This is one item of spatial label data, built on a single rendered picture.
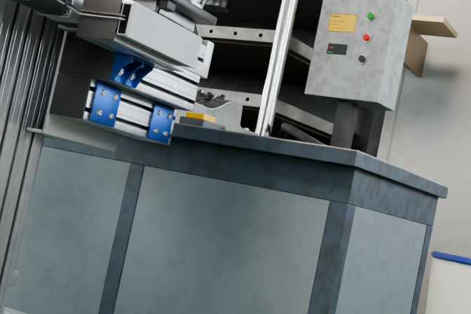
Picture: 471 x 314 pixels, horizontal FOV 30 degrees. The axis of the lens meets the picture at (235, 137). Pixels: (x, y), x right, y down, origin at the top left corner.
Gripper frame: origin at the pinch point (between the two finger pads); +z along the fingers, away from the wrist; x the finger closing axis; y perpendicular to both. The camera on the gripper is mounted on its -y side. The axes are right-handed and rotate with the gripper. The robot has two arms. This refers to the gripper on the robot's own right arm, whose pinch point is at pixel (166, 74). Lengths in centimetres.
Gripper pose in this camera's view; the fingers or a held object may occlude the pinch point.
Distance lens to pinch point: 257.3
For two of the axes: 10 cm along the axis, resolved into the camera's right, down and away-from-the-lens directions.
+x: 8.0, 2.5, -5.5
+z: -3.7, 9.2, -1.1
